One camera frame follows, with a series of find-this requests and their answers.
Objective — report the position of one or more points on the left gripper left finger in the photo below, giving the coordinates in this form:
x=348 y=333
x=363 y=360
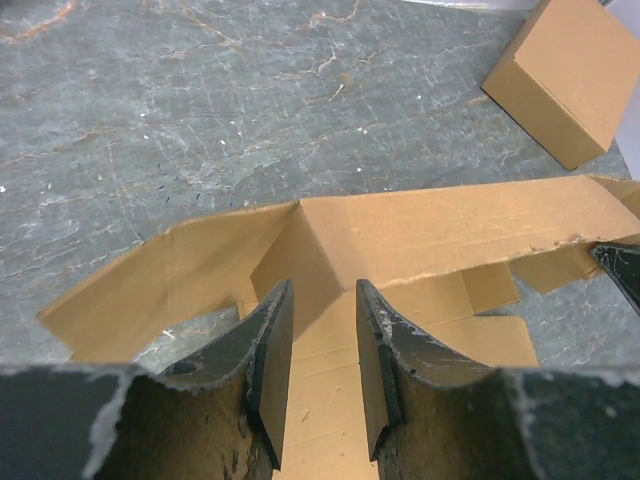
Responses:
x=218 y=413

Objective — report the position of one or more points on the closed brown cardboard box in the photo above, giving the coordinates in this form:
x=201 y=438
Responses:
x=567 y=77

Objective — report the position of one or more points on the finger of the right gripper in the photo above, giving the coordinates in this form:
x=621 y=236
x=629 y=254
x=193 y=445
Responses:
x=622 y=264

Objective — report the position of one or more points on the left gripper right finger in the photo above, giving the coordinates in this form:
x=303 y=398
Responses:
x=434 y=413

